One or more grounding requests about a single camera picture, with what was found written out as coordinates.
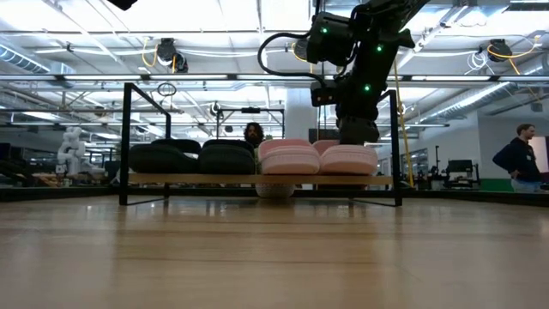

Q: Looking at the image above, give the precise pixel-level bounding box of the black ceiling cable reel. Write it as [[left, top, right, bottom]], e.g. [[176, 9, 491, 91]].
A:
[[154, 37, 190, 74], [486, 38, 514, 64], [292, 37, 311, 62]]

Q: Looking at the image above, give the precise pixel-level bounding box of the pink foam slide sandal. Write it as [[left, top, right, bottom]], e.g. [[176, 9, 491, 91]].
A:
[[256, 137, 322, 176], [312, 139, 380, 176]]

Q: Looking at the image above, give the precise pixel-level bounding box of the black background rig frame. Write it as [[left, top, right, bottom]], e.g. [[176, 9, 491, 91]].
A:
[[215, 106, 287, 139]]

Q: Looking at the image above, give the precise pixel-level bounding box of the black metal wood shelf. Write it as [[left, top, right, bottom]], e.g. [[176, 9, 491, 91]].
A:
[[118, 82, 404, 209]]

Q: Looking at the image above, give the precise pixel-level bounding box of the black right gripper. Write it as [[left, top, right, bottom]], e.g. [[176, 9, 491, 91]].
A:
[[335, 102, 382, 146]]

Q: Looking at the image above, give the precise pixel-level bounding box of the black monitor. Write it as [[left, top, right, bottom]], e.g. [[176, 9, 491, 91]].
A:
[[308, 127, 341, 143]]

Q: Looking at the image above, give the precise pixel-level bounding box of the green plant in white pot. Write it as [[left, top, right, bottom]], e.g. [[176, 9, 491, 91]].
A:
[[255, 135, 297, 199]]

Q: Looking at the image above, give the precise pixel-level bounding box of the standing person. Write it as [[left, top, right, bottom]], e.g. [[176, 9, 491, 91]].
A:
[[492, 123, 543, 194]]

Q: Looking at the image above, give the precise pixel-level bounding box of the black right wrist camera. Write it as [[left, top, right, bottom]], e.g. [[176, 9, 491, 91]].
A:
[[309, 80, 341, 108]]

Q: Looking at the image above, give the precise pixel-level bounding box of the yellow hanging cable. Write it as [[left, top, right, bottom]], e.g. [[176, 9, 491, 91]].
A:
[[393, 59, 416, 188]]

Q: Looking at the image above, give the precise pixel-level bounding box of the seated person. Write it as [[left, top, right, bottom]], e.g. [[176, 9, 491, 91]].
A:
[[243, 121, 266, 149]]

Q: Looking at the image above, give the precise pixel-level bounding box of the black background robot station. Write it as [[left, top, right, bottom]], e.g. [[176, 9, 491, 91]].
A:
[[422, 144, 482, 191]]

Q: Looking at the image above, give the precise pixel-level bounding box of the silver ventilation duct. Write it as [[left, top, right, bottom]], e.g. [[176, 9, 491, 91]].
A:
[[428, 81, 516, 121]]

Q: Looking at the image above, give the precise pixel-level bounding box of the black table edge rail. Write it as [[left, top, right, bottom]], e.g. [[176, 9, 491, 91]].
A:
[[0, 185, 549, 208]]

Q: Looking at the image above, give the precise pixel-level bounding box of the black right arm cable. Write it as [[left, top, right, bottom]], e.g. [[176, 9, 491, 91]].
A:
[[256, 31, 329, 89]]

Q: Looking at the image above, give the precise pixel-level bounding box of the white robot figure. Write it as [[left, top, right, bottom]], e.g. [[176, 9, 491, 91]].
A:
[[56, 125, 107, 177]]

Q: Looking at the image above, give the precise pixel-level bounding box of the black foam slide sandal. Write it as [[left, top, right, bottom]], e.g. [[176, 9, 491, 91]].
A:
[[127, 137, 203, 175], [196, 138, 257, 176]]

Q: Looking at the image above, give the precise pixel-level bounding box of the horizontal metal frame bar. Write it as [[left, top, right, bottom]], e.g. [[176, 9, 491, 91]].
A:
[[0, 73, 549, 83]]

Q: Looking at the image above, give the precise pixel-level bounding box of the black looped cable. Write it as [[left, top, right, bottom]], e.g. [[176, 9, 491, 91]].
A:
[[156, 82, 178, 98]]

